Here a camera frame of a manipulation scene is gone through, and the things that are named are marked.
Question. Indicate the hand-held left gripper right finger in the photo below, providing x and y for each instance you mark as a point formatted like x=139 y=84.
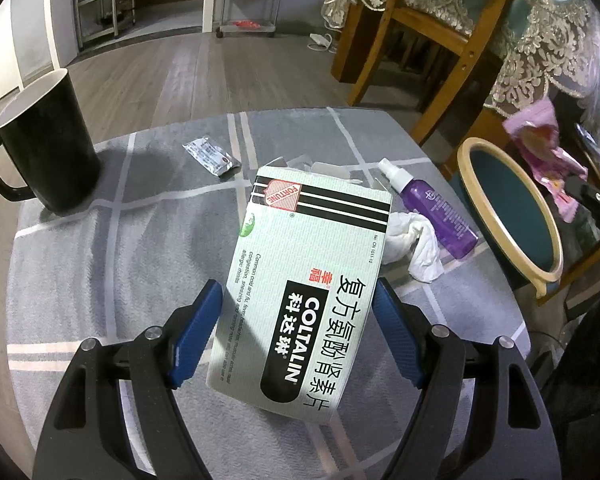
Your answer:
x=395 y=330

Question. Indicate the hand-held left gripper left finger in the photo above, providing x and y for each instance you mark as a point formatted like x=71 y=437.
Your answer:
x=200 y=330

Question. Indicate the pink snack packet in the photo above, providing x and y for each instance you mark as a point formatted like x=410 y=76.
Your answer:
x=540 y=145

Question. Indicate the teal bin with cream rim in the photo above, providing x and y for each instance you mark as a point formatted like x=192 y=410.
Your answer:
x=510 y=200

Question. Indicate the white medicine box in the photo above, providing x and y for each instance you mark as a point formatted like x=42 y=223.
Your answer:
x=300 y=270

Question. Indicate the white crumpled tissue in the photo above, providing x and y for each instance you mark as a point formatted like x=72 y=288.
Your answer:
x=420 y=247

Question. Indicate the grey checked tablecloth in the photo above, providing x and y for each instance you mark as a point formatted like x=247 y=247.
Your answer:
x=105 y=260

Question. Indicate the purple spray bottle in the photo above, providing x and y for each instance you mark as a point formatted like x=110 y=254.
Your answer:
x=437 y=210

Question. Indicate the small foil sachet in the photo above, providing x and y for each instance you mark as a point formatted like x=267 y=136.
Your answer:
x=211 y=156

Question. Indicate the table with lace cloth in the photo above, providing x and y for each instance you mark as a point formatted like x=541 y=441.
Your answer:
x=540 y=25

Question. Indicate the black mug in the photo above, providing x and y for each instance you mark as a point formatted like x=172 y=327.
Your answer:
x=50 y=150

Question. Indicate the wooden chair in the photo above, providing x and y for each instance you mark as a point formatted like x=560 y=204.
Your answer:
x=430 y=20

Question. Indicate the white power strip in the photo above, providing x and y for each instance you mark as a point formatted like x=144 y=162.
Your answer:
x=322 y=41

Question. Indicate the metal shelf rack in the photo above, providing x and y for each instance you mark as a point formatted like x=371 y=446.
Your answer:
x=105 y=0

